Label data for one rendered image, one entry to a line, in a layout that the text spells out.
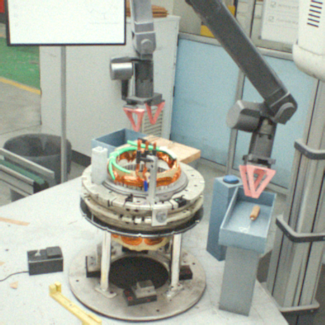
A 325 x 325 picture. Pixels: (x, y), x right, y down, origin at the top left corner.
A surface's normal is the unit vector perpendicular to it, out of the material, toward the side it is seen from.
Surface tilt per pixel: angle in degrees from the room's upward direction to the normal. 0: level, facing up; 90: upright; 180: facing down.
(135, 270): 0
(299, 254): 90
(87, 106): 90
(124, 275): 0
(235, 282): 90
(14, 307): 0
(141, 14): 83
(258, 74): 109
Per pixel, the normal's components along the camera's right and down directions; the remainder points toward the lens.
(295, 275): 0.25, 0.39
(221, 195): -0.85, 0.15
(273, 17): -0.62, 0.26
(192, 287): 0.07, -0.92
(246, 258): -0.29, 0.35
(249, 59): 0.25, 0.61
